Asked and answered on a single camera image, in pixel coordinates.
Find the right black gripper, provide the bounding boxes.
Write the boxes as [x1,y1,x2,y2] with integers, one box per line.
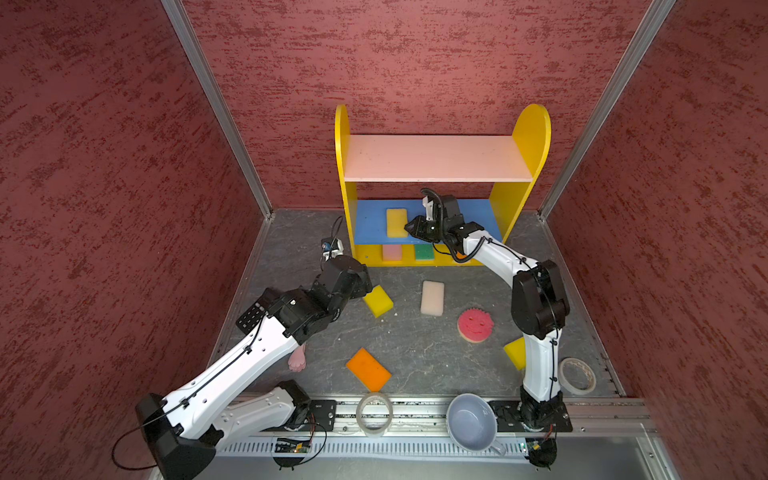
[405,215,450,242]

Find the green sponge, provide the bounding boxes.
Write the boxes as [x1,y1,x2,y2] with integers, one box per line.
[414,244,435,262]

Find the long yellow sponge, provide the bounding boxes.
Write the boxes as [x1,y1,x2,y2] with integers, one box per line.
[386,209,409,239]

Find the small yellow square sponge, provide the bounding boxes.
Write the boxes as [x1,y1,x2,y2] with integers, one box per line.
[363,285,394,318]

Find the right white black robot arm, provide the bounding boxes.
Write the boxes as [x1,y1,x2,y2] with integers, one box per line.
[405,188,570,431]

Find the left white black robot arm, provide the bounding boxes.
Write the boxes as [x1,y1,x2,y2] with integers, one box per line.
[136,255,373,479]

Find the yellow shelf pink blue boards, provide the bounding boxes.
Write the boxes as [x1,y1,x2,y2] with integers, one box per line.
[335,104,552,267]

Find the black calculator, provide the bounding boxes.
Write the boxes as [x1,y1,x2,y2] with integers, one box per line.
[235,288,281,335]

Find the beige white sponge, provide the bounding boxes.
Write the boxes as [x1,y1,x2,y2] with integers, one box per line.
[420,280,445,317]

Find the orange sponge left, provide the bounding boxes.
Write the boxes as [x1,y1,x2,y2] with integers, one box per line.
[346,348,392,392]

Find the round pink smiley sponge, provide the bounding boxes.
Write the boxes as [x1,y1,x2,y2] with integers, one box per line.
[457,308,495,343]

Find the clear tape roll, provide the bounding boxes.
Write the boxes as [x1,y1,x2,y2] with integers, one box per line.
[355,392,394,438]

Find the yellow sponge far right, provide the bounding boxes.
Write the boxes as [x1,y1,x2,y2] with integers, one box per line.
[503,337,526,371]

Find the lavender mug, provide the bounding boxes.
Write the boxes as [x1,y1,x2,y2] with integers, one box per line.
[446,393,508,456]

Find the beige masking tape roll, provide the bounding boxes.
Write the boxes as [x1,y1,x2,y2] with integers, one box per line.
[559,357,597,396]

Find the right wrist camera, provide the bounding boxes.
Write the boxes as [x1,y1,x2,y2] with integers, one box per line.
[422,197,435,222]

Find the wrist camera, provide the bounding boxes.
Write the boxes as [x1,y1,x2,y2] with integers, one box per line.
[422,197,435,222]
[321,237,344,262]

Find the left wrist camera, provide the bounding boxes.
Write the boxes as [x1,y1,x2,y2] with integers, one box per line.
[321,237,344,262]

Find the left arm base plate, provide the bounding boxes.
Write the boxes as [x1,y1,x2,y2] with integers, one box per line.
[277,399,338,432]

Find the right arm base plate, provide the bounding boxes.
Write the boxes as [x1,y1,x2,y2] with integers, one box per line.
[488,400,573,435]

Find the aluminium front rail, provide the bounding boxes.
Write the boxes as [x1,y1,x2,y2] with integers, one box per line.
[170,395,658,436]

